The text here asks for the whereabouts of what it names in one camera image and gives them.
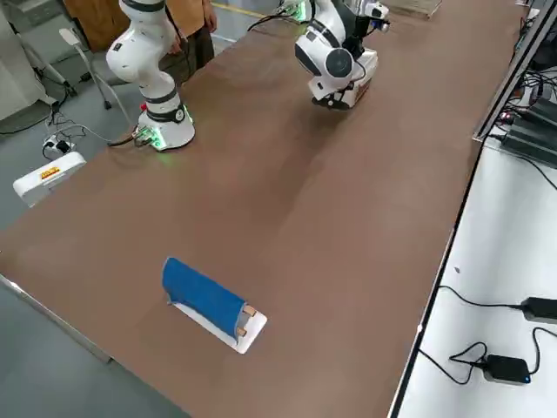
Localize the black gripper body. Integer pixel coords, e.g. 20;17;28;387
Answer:
312;91;352;113
352;15;370;44

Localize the white plastic preservation box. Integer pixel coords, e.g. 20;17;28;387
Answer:
341;54;379;108

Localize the black power supply box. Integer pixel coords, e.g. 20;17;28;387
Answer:
524;98;557;131
500;117;557;169

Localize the white box yellow label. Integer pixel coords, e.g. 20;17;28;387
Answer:
11;151;87;208

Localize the person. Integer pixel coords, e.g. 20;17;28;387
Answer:
164;0;218;84

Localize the wooden towel stand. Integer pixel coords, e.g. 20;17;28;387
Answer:
237;304;258;338

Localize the blue towel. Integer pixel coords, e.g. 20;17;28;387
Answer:
161;256;247;339

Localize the brown wooden cabinet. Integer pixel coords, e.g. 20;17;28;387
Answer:
63;0;131;51

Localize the white rectangular tray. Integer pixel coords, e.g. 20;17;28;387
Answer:
167;300;268;355

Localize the white metal stand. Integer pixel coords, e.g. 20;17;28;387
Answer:
58;28;134;125

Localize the white floor power strip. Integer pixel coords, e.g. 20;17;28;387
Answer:
42;133;74;156

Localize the white equipment cabinet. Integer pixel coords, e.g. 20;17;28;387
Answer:
0;0;57;121

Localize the black power adapter blue light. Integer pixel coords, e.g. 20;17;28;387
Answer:
484;354;533;387

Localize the aluminium frame post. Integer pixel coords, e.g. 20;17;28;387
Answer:
472;0;557;144

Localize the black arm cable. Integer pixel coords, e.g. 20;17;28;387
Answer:
164;0;195;84

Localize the black adapter cable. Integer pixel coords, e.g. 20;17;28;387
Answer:
419;327;557;388
437;285;523;309

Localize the white floor cable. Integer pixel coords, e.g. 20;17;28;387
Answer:
46;123;111;144

